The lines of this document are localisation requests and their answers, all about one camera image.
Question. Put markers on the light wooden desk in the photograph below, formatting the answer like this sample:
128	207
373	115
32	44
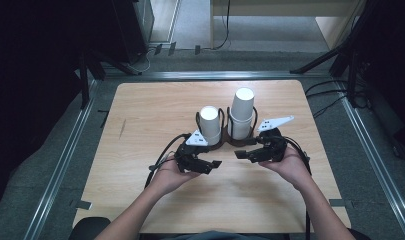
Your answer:
276	7

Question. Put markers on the stack of white paper cups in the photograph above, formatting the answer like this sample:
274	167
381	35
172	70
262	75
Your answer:
210	124
242	106

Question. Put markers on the person's right hand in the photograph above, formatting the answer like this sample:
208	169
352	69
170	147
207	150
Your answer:
293	168

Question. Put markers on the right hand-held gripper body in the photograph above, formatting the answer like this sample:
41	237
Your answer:
273	146

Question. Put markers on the black tripod stand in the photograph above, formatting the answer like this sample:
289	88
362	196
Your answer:
323	60

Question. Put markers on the grey tape piece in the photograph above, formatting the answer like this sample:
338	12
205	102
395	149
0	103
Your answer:
340	202

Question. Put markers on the metal floor rail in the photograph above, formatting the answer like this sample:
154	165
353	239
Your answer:
216	75
373	160
56	176

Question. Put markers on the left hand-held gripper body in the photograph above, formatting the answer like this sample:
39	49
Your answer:
188	156

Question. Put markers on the dark cabinet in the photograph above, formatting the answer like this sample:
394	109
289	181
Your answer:
130	30

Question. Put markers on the person's dark blue clothing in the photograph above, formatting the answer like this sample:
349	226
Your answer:
216	236

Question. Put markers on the person's left hand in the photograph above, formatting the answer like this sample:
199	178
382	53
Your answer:
168	178

